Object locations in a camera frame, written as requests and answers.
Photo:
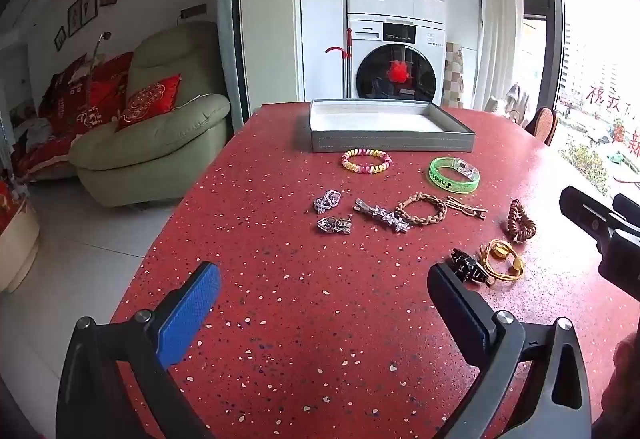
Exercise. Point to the red flower sticker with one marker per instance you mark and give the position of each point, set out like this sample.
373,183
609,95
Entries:
399,71

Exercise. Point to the white washing machine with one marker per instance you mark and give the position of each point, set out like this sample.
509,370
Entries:
395,64

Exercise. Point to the floor lamp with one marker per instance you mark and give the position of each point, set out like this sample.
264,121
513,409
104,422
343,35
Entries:
95,59

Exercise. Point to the pale plush garment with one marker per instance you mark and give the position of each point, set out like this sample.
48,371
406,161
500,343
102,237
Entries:
515,104

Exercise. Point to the red embroidered cushion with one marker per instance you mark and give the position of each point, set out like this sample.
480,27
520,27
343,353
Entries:
147,101

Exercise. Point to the white curtain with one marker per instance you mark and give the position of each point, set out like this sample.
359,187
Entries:
502,19

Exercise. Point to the red window lettering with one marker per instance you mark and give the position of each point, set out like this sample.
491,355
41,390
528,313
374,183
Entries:
615,119

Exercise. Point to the bronze bow hair clip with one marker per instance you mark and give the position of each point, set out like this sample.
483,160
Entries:
467,208

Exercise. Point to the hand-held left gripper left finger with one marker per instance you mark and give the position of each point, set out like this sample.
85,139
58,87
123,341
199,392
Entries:
190,314

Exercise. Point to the black claw hair clip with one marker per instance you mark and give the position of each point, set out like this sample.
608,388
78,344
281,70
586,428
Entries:
467,265

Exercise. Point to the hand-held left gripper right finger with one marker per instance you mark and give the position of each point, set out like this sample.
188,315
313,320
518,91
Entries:
477,326

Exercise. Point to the checkered cloth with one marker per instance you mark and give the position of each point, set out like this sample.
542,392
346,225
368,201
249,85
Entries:
452,76

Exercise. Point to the silver rhinestone bow hair clip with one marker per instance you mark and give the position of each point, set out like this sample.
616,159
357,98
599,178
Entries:
327,201

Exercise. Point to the white round container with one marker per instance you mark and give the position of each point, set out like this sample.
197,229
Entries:
20,239

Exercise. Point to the green armchair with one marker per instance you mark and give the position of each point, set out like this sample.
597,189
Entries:
165,119

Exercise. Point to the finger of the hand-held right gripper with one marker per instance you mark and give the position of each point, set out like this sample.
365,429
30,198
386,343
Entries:
631,210
587,214

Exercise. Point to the silver star hair clip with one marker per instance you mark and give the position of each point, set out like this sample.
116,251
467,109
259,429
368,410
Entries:
382,215

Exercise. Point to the grey tray box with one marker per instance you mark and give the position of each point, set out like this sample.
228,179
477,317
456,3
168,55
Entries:
380,136

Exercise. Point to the silver rhinestone heart hair clip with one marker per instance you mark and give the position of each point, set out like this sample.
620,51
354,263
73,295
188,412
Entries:
332,225

